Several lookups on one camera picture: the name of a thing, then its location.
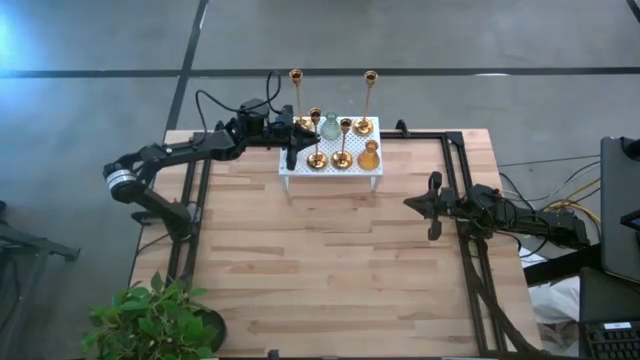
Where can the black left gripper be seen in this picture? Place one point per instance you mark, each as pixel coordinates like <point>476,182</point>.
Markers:
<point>287,135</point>

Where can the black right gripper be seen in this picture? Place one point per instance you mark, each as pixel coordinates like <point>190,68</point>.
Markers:
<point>445,205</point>

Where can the green glass candle holder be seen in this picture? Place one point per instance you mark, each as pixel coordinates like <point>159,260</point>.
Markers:
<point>330,131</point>

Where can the medium brass candlestick holder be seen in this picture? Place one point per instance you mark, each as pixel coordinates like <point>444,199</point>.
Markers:
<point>317,161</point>

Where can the short brass candlestick holder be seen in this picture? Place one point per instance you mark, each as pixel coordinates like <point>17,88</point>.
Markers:
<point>342,161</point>

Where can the tall brass candlestick holder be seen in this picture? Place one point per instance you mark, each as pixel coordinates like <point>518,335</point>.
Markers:
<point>296,76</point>
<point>363,127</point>

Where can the amber glass candle holder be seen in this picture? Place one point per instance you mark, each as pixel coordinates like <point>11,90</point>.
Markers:
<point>369,161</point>

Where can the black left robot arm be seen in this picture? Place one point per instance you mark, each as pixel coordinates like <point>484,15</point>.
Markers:
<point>180,150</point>

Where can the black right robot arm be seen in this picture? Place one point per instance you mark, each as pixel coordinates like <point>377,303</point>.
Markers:
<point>540,222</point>

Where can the white perforated metal shelf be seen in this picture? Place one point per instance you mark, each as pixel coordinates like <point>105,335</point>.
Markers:
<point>330,173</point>

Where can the white paper sheet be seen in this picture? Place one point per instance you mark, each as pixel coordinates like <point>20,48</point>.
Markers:
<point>530,257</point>

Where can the black beam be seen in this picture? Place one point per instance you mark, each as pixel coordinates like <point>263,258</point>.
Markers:
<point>560,265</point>

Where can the white bag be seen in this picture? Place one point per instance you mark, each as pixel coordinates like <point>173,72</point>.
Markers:
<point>555,305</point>

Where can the black monitor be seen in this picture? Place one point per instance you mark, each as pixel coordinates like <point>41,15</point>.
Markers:
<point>617,225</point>

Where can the black laptop with keyboard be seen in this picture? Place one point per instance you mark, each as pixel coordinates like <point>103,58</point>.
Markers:
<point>605,300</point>

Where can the small device with blue screen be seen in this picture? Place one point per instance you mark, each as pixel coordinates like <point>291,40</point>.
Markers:
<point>632,221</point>

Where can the black plant pot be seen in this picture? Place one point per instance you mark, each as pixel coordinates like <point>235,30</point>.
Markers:
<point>217,327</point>

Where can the green leafy plant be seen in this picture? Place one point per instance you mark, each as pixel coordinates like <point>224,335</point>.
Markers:
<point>150,320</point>

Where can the black metal stand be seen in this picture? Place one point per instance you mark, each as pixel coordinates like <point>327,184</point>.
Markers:
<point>30,242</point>

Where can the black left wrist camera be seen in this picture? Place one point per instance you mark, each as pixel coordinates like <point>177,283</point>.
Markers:
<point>252,115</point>

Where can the black aluminium table frame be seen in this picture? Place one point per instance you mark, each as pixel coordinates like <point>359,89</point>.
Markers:
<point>425,135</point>

